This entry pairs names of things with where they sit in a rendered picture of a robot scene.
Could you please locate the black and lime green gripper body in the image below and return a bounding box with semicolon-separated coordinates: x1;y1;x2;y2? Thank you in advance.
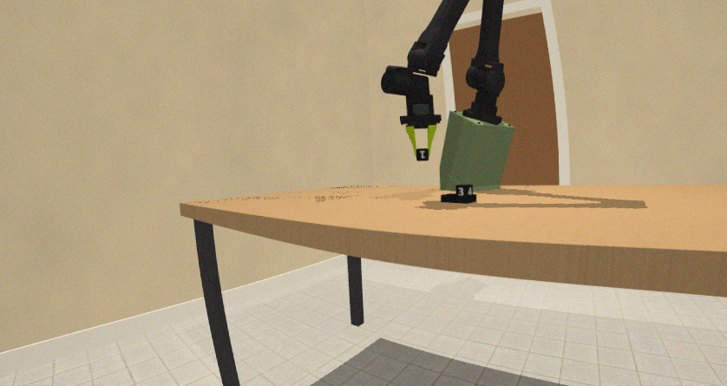
400;114;442;129

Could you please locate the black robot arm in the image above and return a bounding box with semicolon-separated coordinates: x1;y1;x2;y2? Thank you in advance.
381;0;505;125

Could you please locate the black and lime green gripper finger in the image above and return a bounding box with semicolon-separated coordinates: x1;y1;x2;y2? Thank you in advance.
428;125;437;156
406;127;416;157

